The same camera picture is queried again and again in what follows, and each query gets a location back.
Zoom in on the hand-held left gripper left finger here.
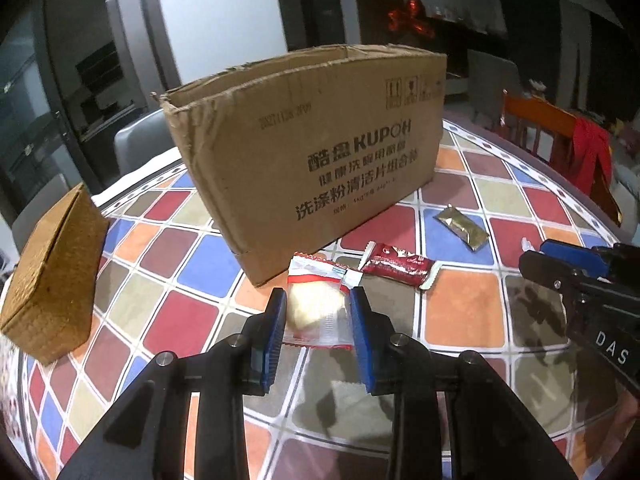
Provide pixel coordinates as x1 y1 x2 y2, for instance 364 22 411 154
57 287 289 480

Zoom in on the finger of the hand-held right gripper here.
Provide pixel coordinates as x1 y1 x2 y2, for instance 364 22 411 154
539 238 609 279
518 249 585 306

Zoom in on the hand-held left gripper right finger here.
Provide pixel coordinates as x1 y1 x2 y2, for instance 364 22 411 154
348 286 581 480

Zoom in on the white red-trimmed snack packet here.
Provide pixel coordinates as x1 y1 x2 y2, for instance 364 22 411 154
285 251 363 351

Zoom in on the brown cardboard box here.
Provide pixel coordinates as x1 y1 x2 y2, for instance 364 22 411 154
151 44 447 288

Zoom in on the dark red snack packet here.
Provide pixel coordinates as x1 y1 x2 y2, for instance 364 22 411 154
357 241 443 291

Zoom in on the gold snack packet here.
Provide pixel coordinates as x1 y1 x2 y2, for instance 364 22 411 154
433 204 490 252

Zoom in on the red cloth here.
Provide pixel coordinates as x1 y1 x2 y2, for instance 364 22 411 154
570 117 613 196

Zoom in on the wooden chair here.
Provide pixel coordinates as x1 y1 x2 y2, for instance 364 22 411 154
500 90 623 226

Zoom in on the grey upholstered chair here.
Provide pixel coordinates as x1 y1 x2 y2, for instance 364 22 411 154
114 109 183 181
467 50 521 126

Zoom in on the woven lidded basket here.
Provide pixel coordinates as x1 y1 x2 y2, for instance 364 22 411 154
0 182 110 367

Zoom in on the dark sideboard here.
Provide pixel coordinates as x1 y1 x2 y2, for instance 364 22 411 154
435 10 506 86

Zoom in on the red foil balloon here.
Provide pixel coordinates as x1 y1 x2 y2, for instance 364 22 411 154
387 0 436 40

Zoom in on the glass sliding door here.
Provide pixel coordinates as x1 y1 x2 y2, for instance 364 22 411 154
0 0 101 206

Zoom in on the grey refrigerator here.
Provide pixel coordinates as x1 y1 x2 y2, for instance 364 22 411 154
105 0 181 96

